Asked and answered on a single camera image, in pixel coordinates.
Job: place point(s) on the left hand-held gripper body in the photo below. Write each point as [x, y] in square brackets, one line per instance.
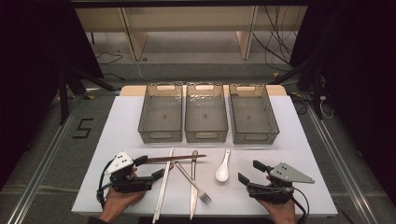
[130, 183]

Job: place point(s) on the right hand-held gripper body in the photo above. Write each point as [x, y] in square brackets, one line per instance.
[274, 193]

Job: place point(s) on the white chopstick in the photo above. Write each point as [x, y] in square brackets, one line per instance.
[160, 190]
[164, 185]

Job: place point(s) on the brown wooden chopstick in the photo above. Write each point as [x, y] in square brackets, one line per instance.
[183, 157]
[162, 160]

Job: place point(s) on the white ceramic spoon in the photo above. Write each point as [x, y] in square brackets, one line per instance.
[222, 174]

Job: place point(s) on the metal fork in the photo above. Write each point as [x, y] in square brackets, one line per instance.
[186, 178]

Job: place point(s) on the metal table knife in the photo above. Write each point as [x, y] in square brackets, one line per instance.
[194, 193]

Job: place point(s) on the smoky transparent plastic bin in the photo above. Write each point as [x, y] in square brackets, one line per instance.
[162, 115]
[252, 116]
[205, 115]

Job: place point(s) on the person's right hand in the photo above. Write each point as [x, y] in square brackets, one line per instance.
[283, 213]

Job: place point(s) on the person's left hand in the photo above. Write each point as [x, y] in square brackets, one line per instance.
[116, 203]

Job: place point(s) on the light wooden table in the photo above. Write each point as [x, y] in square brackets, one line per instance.
[132, 90]

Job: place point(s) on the black metal stand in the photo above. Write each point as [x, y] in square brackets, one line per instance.
[63, 99]
[316, 90]

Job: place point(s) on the black curtain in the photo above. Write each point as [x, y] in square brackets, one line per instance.
[358, 77]
[31, 77]

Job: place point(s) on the beige wooden desk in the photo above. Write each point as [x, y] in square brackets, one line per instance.
[186, 18]

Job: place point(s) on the black overhead bar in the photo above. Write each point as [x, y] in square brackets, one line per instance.
[186, 3]

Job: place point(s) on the metal floor rail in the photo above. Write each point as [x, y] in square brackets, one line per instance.
[342, 168]
[40, 174]

